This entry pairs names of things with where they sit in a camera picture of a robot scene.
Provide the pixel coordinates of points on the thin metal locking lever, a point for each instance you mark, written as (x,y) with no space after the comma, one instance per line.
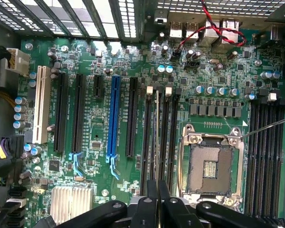
(180,161)
(268,127)

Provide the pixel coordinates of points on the long black expansion slot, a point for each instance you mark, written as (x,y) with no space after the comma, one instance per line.
(132,114)
(61,111)
(78,111)

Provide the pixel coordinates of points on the short black expansion slot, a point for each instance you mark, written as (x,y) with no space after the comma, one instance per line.
(98,86)

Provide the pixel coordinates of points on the purple and black connector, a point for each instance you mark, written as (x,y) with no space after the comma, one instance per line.
(16,149)

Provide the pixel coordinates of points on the silver network port stack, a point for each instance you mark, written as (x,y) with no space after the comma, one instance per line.
(225,31)

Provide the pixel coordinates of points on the grey metal PC case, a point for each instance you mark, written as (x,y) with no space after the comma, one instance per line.
(281,9)

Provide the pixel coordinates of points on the RAM stick held upright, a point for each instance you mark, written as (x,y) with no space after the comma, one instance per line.
(154,142)

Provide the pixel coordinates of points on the silver USB port block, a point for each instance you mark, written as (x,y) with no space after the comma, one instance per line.
(184,31)

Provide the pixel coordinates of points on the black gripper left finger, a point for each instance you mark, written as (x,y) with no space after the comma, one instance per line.
(147,213)

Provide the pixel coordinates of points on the white expansion slot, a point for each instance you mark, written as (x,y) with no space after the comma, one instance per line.
(41,104)

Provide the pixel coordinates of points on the blue expansion slot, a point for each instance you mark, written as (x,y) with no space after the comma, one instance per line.
(114,114)

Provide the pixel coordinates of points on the light blue slot latch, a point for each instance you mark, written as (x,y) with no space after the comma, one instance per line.
(76,164)
(113,167)

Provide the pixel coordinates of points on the black data port stack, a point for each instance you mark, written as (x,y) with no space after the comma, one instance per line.
(16,191)

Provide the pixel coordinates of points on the small silver rear port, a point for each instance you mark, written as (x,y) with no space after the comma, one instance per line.
(160,17)

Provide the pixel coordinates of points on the white power connector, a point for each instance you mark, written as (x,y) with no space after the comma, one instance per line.
(19,61)

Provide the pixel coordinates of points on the RAM slot with white latches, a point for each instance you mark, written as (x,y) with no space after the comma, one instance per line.
(262,154)
(165,133)
(280,154)

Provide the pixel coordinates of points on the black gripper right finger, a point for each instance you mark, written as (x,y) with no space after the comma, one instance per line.
(171,213)

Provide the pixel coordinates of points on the silver socket cover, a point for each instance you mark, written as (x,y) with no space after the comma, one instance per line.
(192,197)

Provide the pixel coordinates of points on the green motherboard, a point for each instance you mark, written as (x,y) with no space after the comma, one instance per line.
(97,133)

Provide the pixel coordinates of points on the silver finned heat sink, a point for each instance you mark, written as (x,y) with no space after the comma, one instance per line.
(71,204)

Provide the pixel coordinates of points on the CPU socket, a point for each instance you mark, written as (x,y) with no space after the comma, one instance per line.
(211,164)

